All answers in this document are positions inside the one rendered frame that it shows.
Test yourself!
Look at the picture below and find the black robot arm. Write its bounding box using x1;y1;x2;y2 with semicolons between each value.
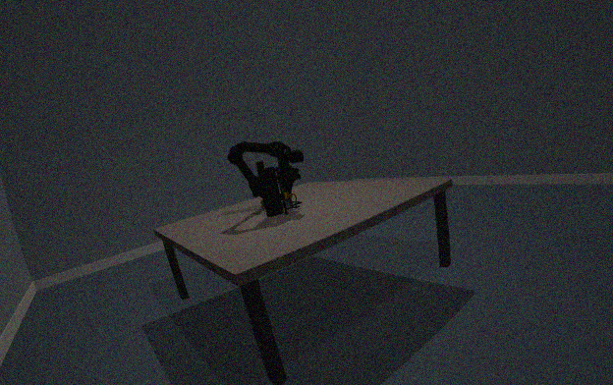
227;140;304;198

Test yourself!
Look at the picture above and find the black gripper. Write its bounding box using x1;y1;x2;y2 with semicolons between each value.
278;163;301;194

